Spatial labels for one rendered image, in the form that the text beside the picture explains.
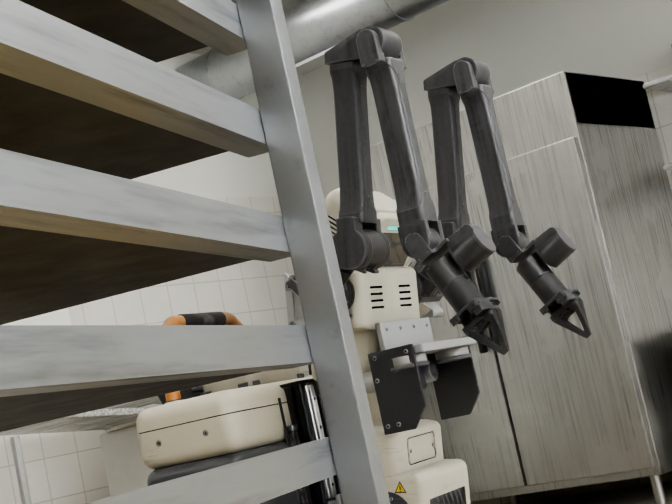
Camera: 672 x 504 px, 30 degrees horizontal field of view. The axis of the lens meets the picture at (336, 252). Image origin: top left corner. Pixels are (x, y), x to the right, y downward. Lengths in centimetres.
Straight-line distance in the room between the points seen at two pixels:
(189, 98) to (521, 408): 534
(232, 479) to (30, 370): 23
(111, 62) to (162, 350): 18
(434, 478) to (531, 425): 366
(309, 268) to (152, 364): 29
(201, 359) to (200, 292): 638
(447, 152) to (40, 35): 206
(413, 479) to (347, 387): 148
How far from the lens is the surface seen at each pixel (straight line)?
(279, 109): 102
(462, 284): 224
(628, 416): 589
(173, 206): 82
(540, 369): 608
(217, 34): 102
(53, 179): 68
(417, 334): 259
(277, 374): 272
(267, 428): 257
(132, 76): 82
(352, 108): 235
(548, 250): 263
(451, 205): 272
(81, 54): 76
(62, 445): 641
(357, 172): 234
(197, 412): 251
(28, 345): 62
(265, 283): 755
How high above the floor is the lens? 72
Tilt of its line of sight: 7 degrees up
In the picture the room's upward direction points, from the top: 12 degrees counter-clockwise
